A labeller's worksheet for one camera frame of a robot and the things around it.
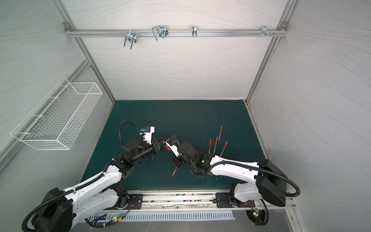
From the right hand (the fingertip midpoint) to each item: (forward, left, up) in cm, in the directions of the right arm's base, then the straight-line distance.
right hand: (171, 150), depth 77 cm
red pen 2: (+11, -33, -14) cm, 38 cm away
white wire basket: (+5, +54, +19) cm, 57 cm away
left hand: (+3, +3, +6) cm, 7 cm away
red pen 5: (-1, +1, +7) cm, 7 cm away
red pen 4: (+11, -23, -14) cm, 29 cm away
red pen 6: (-9, -1, -14) cm, 16 cm away
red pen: (+23, -31, -14) cm, 42 cm away
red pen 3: (+14, -27, -14) cm, 34 cm away
